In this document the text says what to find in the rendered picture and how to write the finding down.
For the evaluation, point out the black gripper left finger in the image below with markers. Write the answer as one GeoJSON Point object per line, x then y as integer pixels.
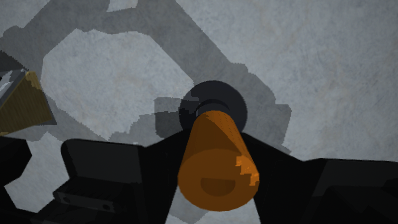
{"type": "Point", "coordinates": [152, 171]}

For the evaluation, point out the orange knob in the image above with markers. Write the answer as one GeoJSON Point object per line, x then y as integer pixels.
{"type": "Point", "coordinates": [217, 172]}

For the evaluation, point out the dark round pedestal with shaft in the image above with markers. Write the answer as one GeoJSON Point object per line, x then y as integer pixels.
{"type": "Point", "coordinates": [213, 95]}

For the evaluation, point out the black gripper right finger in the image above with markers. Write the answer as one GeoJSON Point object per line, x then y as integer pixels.
{"type": "Point", "coordinates": [290, 190]}

